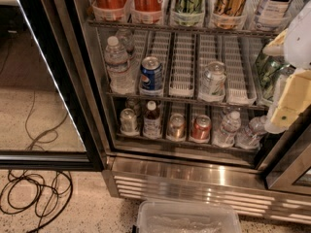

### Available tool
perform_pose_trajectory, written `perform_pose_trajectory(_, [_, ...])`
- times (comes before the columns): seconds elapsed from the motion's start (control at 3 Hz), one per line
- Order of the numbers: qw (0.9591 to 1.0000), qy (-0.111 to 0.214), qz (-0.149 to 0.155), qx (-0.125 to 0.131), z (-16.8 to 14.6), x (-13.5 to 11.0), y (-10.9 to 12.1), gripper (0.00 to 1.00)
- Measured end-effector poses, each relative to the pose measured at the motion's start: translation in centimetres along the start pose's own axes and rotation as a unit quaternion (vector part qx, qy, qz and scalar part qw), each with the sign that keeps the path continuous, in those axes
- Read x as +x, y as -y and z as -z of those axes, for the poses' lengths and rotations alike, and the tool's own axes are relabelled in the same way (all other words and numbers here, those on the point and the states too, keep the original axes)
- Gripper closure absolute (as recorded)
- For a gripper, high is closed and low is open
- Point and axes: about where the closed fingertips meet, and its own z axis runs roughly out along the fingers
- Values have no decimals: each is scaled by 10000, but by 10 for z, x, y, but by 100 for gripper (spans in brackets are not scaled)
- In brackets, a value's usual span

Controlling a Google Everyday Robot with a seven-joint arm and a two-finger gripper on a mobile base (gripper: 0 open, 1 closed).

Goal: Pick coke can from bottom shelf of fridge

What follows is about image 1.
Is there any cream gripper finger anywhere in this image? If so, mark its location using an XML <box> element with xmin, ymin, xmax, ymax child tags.
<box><xmin>262</xmin><ymin>29</ymin><xmax>288</xmax><ymax>56</ymax></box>
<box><xmin>271</xmin><ymin>69</ymin><xmax>311</xmax><ymax>128</ymax></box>

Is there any red coke can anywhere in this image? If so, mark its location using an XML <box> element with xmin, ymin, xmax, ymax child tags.
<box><xmin>190</xmin><ymin>115</ymin><xmax>211</xmax><ymax>140</ymax></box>

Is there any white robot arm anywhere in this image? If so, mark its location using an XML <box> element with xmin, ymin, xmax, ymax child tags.
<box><xmin>262</xmin><ymin>1</ymin><xmax>311</xmax><ymax>134</ymax></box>

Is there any middle green soda can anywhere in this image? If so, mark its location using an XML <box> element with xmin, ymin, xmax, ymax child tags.
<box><xmin>259</xmin><ymin>56</ymin><xmax>285</xmax><ymax>88</ymax></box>

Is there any front green soda can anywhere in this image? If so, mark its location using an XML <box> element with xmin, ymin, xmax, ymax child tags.
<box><xmin>262</xmin><ymin>66</ymin><xmax>294</xmax><ymax>102</ymax></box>

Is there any white tea can top shelf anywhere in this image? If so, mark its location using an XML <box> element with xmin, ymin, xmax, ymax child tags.
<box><xmin>252</xmin><ymin>0</ymin><xmax>293</xmax><ymax>31</ymax></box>

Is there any white silver soda can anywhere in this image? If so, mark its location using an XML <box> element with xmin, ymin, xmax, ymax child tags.
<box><xmin>202</xmin><ymin>61</ymin><xmax>226</xmax><ymax>96</ymax></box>

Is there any upright water bottle bottom shelf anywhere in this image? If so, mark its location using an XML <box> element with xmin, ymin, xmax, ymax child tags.
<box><xmin>213</xmin><ymin>111</ymin><xmax>241</xmax><ymax>148</ymax></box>

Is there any green can top shelf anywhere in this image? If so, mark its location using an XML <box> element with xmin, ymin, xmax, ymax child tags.
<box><xmin>172</xmin><ymin>0</ymin><xmax>204</xmax><ymax>26</ymax></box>

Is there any gold brown can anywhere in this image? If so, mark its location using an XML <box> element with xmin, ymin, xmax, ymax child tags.
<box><xmin>168</xmin><ymin>114</ymin><xmax>186</xmax><ymax>139</ymax></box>

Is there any blue pepsi can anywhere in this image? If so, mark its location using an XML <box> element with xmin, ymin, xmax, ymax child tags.
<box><xmin>140</xmin><ymin>56</ymin><xmax>162</xmax><ymax>91</ymax></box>

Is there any rear water bottle middle shelf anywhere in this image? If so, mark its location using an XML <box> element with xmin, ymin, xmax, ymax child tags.
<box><xmin>116</xmin><ymin>28</ymin><xmax>135</xmax><ymax>59</ymax></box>

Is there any front water bottle middle shelf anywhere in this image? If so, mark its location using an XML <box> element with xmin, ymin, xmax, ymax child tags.
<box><xmin>104</xmin><ymin>36</ymin><xmax>134</xmax><ymax>94</ymax></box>

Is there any glass fridge door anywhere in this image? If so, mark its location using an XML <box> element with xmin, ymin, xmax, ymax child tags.
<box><xmin>0</xmin><ymin>0</ymin><xmax>103</xmax><ymax>171</ymax></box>

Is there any tilted water bottle bottom right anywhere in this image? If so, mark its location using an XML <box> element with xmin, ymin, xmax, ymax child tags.
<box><xmin>235</xmin><ymin>116</ymin><xmax>267</xmax><ymax>150</ymax></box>

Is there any brown tea bottle white cap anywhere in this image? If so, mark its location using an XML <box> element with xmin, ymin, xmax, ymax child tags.
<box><xmin>143</xmin><ymin>100</ymin><xmax>161</xmax><ymax>139</ymax></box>

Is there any clear plastic bin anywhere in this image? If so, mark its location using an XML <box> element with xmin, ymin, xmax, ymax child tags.
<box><xmin>135</xmin><ymin>200</ymin><xmax>242</xmax><ymax>233</ymax></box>

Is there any black cable on floor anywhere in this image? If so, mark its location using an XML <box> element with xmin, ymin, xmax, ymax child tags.
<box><xmin>0</xmin><ymin>169</ymin><xmax>74</xmax><ymax>233</ymax></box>

